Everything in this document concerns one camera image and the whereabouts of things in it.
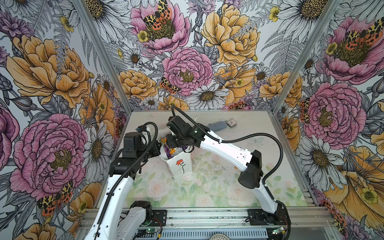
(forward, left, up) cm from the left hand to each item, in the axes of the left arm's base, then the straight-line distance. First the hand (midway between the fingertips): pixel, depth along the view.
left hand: (161, 149), depth 75 cm
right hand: (+2, -5, -1) cm, 5 cm away
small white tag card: (+33, -44, -19) cm, 59 cm away
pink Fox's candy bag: (0, -5, -2) cm, 5 cm away
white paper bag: (-6, -9, -6) cm, 12 cm away
